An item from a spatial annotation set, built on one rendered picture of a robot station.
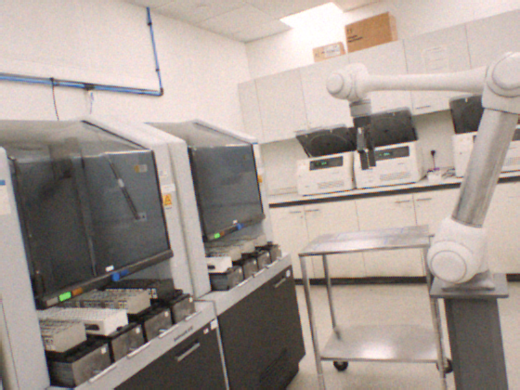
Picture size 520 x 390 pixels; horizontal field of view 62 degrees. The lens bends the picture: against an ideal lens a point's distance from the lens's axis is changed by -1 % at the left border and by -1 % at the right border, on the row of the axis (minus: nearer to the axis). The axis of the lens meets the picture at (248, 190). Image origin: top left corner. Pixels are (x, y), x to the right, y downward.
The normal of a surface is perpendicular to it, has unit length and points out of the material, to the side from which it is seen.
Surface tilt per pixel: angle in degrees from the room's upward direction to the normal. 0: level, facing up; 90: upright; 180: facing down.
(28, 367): 90
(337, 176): 90
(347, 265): 90
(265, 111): 90
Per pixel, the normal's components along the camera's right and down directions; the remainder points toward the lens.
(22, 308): 0.87, -0.11
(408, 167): -0.46, 0.12
